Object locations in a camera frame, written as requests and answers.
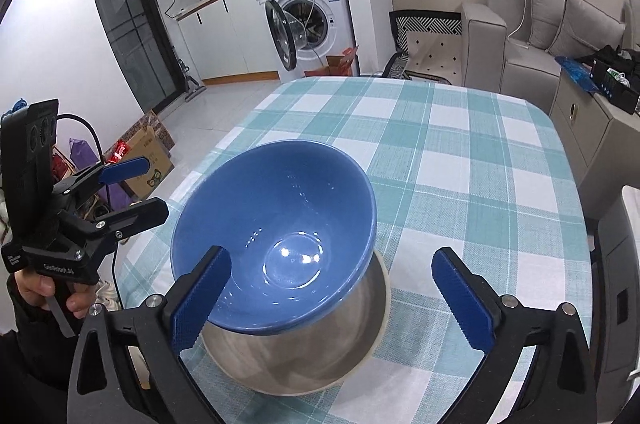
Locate red cardboard box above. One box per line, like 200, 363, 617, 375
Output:
305, 46, 361, 78

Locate dark glass door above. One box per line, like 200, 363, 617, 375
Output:
85, 0, 183, 115

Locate purple bag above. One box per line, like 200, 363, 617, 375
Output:
67, 137, 128, 210

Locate black grey chair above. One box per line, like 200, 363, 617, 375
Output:
595, 187, 640, 375

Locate blue plastic bag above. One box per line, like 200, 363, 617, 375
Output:
555, 54, 598, 92

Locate white kitchen counter cabinets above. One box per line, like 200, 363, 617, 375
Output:
175, 0, 281, 88

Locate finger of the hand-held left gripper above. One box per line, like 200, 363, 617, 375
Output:
60, 197, 170, 247
50, 157, 151, 201

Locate person's left forearm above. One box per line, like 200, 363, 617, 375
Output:
0, 289, 76, 424

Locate beige side cabinet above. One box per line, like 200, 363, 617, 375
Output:
550, 74, 640, 217

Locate beige sofa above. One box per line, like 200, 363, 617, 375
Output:
460, 0, 640, 105

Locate black clothing pile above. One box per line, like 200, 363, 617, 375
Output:
582, 45, 640, 78

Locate person's left hand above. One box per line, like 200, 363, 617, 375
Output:
7, 269, 103, 317

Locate red snack packet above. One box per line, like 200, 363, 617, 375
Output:
107, 139, 132, 162

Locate teal checked tablecloth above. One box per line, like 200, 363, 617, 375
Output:
95, 77, 593, 424

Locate cream round plate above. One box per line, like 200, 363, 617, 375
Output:
200, 249, 391, 397

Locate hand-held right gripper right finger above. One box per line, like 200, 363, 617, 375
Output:
432, 248, 598, 424

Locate blue bowl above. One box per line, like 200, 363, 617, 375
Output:
171, 141, 378, 337

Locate grey cushion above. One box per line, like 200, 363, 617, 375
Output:
527, 0, 568, 50
547, 0, 628, 58

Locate floor mop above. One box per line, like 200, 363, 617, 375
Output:
172, 0, 207, 101

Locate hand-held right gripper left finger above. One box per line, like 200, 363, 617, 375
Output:
67, 245, 232, 424

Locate black cable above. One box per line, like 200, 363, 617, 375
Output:
56, 114, 126, 305

